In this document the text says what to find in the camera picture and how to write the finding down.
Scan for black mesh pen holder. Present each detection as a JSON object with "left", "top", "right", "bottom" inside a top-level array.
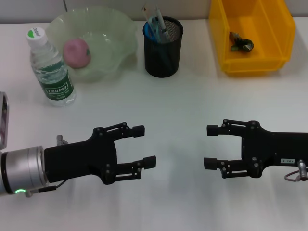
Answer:
[{"left": 143, "top": 16, "right": 184, "bottom": 78}]

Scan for yellow plastic bin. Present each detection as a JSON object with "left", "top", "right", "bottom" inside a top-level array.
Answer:
[{"left": 208, "top": 0, "right": 296, "bottom": 77}]

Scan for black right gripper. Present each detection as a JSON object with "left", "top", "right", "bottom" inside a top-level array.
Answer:
[{"left": 203, "top": 118, "right": 308, "bottom": 180}]

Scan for blue scissors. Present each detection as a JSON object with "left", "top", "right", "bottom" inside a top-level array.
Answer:
[{"left": 143, "top": 16, "right": 170, "bottom": 67}]

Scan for transparent plastic ruler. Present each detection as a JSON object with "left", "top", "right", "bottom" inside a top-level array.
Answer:
[{"left": 141, "top": 3, "right": 159, "bottom": 44}]

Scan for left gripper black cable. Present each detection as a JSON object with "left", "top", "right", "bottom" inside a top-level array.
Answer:
[{"left": 25, "top": 134, "right": 68, "bottom": 198}]

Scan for pale green wavy fruit bowl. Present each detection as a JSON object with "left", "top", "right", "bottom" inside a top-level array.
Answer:
[{"left": 45, "top": 6, "right": 138, "bottom": 84}]

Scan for silver ballpoint pen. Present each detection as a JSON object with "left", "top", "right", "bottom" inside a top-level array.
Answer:
[{"left": 154, "top": 5, "right": 171, "bottom": 43}]

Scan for green plastic wrapper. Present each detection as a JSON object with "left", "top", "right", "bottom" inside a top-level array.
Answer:
[{"left": 228, "top": 30, "right": 255, "bottom": 53}]

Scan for pink toy peach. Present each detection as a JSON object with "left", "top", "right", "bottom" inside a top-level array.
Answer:
[{"left": 63, "top": 38, "right": 91, "bottom": 69}]

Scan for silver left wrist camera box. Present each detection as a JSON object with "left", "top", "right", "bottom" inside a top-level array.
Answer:
[{"left": 0, "top": 91, "right": 11, "bottom": 150}]

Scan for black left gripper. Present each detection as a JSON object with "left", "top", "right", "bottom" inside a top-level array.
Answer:
[{"left": 44, "top": 121, "right": 157, "bottom": 185}]

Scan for right gripper cable with plug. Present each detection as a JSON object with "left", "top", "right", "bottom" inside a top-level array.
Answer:
[{"left": 283, "top": 158, "right": 308, "bottom": 183}]

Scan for clear green-label water bottle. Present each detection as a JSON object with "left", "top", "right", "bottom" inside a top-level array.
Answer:
[{"left": 26, "top": 26, "right": 77, "bottom": 108}]

